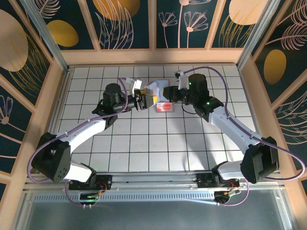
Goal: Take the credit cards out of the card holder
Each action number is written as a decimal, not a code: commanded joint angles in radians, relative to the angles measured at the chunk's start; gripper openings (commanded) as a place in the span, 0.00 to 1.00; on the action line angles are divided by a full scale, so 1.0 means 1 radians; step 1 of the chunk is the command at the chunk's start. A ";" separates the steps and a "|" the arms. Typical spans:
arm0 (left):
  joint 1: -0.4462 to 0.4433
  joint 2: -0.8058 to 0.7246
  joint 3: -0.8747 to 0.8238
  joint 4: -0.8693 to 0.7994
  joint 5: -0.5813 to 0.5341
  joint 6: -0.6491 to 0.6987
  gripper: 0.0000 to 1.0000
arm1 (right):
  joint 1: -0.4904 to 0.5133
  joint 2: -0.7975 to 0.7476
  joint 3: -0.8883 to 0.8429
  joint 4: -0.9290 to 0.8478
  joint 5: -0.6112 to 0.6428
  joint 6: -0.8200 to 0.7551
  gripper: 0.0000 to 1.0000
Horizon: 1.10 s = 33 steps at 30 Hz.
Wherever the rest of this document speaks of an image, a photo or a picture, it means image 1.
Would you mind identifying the brown card holder wallet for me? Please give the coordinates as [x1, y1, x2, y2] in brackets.
[143, 80, 171, 104]

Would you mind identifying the white card with red circle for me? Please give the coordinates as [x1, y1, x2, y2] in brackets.
[157, 102, 173, 112]

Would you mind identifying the grey metal sheet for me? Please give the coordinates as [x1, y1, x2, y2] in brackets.
[14, 189, 297, 230]

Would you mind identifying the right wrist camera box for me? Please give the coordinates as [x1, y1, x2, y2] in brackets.
[174, 69, 189, 90]

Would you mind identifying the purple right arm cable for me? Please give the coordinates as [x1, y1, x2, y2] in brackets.
[176, 66, 307, 207]

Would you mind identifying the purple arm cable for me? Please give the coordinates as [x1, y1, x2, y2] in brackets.
[176, 66, 307, 207]
[27, 78, 131, 209]

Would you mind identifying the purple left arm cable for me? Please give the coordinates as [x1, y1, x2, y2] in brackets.
[27, 78, 131, 209]

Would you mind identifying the aluminium corner post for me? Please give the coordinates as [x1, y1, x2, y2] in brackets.
[236, 0, 282, 70]
[20, 0, 71, 72]

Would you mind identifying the long aluminium mounting rail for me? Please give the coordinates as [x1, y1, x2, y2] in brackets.
[24, 170, 286, 192]

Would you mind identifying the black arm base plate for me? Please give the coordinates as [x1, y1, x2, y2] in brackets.
[69, 174, 113, 191]
[196, 172, 240, 190]

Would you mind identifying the slotted grey cable duct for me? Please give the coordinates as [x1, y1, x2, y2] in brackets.
[33, 193, 216, 203]

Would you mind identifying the small electronics board with wires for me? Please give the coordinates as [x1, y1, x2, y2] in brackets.
[79, 191, 101, 205]
[213, 188, 242, 206]

